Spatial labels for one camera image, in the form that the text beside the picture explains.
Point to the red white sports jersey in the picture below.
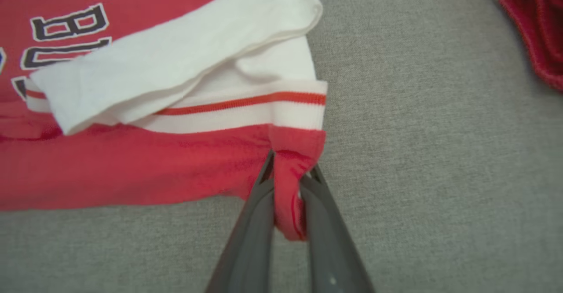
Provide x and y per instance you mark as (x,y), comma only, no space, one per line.
(132,170)

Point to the grey fabric sofa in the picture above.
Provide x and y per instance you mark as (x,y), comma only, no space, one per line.
(440,152)

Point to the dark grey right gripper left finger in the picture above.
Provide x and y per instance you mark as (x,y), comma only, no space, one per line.
(250,249)

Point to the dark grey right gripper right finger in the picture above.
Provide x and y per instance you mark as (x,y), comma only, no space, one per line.
(334,258)

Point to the red knit garment white trim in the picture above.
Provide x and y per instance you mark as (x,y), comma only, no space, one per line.
(541,33)

